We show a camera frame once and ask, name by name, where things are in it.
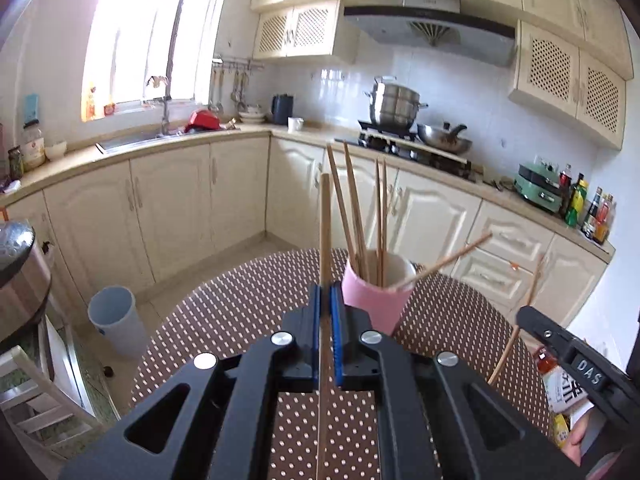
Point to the dark bottle with red label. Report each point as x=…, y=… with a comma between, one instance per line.
x=565, y=187

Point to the white mug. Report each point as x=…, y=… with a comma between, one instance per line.
x=295, y=124

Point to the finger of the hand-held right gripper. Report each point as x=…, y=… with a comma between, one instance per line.
x=537, y=322

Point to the white wooden stool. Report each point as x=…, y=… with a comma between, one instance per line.
x=22, y=362

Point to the green and yellow bottle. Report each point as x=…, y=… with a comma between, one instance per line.
x=576, y=205

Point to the cream cabinet drawer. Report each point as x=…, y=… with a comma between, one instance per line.
x=510, y=240
x=492, y=275

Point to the teal box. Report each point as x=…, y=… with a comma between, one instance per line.
x=31, y=109

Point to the steel steamer pot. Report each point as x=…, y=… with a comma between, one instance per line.
x=395, y=107

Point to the silver rice cooker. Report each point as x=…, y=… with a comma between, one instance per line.
x=17, y=280

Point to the hanging metal utensils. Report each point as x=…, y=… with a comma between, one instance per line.
x=239, y=87

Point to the metal wall utensil rack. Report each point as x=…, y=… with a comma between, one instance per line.
x=237, y=65

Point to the black gas stove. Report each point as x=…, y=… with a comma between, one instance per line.
x=425, y=158

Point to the cream base cabinets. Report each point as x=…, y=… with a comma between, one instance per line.
x=170, y=210

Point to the pink cylindrical cup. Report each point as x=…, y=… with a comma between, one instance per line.
x=370, y=305

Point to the slender wooden chopstick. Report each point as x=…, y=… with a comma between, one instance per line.
x=342, y=207
x=357, y=210
x=504, y=355
x=450, y=256
x=384, y=220
x=378, y=220
x=325, y=235

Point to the dark sauce bottle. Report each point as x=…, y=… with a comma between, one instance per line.
x=591, y=217

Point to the metal sink faucet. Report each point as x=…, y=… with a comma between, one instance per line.
x=165, y=115

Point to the stack of white dishes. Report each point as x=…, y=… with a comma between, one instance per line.
x=251, y=116

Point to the steel kitchen sink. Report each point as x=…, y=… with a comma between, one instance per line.
x=135, y=141

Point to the hanging metal ladle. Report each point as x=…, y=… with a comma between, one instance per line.
x=216, y=90

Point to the small dark jar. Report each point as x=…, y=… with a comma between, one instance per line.
x=15, y=165

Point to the grey range hood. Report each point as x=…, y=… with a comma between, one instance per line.
x=400, y=25

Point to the red orange sauce bottle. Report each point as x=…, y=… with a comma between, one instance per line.
x=604, y=222

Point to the green electric grill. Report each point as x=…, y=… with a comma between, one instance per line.
x=540, y=185

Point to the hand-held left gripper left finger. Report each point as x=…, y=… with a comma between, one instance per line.
x=315, y=340

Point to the small red object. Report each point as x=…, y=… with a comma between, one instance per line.
x=109, y=109

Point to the small white bowl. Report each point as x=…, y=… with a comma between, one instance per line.
x=55, y=151

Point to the kitchen window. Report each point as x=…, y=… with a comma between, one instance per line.
x=135, y=35

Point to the large glass jar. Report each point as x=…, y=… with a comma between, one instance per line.
x=33, y=150

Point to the red kitchen container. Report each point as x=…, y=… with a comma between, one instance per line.
x=202, y=120

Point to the cream lattice wall cabinet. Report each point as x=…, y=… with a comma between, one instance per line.
x=550, y=70
x=300, y=30

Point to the orange drink bottle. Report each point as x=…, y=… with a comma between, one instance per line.
x=546, y=362

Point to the pale blue trash bin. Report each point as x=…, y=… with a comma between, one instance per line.
x=117, y=325

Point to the person's right hand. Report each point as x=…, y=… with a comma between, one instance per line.
x=576, y=440

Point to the yellow packet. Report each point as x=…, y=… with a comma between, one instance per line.
x=561, y=430

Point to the black electric kettle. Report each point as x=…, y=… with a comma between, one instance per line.
x=282, y=109

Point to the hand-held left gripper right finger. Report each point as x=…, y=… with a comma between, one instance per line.
x=336, y=340

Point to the beige kitchen countertop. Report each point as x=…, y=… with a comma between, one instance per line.
x=85, y=152

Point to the round polka dot table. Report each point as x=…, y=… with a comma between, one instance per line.
x=240, y=300

